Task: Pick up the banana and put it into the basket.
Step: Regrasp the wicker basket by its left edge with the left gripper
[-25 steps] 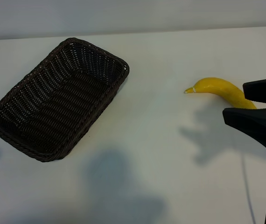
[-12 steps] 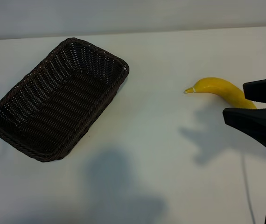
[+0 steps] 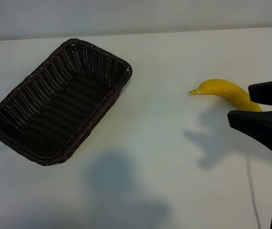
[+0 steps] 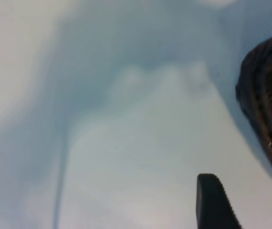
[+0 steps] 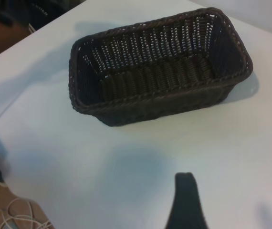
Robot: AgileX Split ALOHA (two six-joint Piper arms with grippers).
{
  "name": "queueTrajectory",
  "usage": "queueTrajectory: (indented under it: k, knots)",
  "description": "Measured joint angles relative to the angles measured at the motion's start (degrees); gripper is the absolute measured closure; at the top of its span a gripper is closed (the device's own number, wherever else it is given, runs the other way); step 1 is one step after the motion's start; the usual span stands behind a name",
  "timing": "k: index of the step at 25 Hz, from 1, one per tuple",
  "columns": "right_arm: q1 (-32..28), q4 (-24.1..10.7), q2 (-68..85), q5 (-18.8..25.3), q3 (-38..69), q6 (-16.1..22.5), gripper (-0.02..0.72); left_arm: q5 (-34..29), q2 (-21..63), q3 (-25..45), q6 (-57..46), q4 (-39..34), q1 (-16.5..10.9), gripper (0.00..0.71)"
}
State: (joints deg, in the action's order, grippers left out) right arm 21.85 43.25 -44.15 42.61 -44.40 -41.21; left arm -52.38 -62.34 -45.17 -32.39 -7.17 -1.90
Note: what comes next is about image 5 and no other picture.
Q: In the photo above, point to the dark brown wicker basket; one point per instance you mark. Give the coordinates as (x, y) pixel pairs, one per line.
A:
(150, 112)

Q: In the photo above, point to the black background equipment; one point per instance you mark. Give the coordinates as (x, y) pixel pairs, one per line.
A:
(40, 9)

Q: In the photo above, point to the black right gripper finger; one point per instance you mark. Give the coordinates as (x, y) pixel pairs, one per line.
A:
(186, 210)

